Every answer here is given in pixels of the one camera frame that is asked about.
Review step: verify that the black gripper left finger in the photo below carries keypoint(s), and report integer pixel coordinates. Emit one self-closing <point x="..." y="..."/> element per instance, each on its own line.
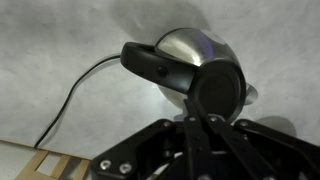
<point x="197" y="150"/>

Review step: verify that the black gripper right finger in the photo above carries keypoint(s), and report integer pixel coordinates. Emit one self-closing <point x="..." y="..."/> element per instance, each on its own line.
<point x="253" y="163"/>

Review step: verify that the stainless steel electric kettle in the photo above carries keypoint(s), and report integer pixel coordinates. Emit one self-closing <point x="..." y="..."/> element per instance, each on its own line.
<point x="187" y="63"/>

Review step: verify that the wooden chair at far side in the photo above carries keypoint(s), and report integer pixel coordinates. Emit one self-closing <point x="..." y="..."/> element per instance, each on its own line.
<point x="48" y="165"/>

